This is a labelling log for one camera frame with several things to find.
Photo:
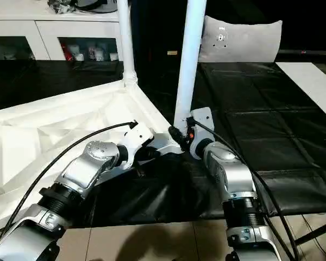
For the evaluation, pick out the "white plastic table top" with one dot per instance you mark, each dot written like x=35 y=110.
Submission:
x=38 y=136

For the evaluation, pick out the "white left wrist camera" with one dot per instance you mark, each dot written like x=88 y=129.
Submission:
x=136 y=140

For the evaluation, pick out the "white flat board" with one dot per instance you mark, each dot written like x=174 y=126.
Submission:
x=312 y=84

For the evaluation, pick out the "white plastic table leg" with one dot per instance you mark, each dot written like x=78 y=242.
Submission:
x=126 y=41
x=189 y=60

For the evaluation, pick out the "black metal frame leg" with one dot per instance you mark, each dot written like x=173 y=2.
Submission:
x=315 y=234

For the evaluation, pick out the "dark items on cabinet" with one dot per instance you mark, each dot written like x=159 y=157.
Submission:
x=81 y=4

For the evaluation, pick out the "grey cushion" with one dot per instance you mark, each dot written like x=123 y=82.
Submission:
x=242 y=39

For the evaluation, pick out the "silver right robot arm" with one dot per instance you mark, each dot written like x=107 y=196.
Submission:
x=233 y=185

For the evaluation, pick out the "white glass-door cabinet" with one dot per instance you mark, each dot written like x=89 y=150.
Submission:
x=43 y=32

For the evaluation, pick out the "black table mat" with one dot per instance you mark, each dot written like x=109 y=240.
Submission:
x=271 y=119

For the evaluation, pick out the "small yellow tag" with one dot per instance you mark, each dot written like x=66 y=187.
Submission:
x=172 y=53

